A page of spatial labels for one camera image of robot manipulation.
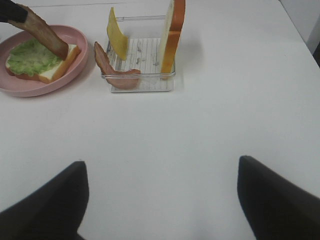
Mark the brown bacon strip tray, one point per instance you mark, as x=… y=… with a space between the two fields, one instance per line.
x=39 y=29

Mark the bread slice from tray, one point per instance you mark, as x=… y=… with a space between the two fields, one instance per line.
x=55 y=73

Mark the pink round plate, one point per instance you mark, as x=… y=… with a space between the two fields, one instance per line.
x=17 y=87

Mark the green lettuce leaf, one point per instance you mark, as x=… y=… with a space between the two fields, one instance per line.
x=31 y=58

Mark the red bacon strip tray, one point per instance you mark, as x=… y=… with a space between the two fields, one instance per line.
x=120 y=80

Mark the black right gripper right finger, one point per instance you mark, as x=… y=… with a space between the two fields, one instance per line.
x=275 y=208

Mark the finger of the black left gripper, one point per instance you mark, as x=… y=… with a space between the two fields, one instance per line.
x=11 y=11

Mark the right clear plastic tray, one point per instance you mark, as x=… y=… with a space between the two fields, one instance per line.
x=144 y=35

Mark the bread slice in right tray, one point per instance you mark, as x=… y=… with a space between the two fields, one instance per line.
x=171 y=32

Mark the yellow cheese slice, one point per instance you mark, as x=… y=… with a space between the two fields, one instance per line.
x=117 y=39

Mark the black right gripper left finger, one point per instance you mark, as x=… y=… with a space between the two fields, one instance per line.
x=53 y=212

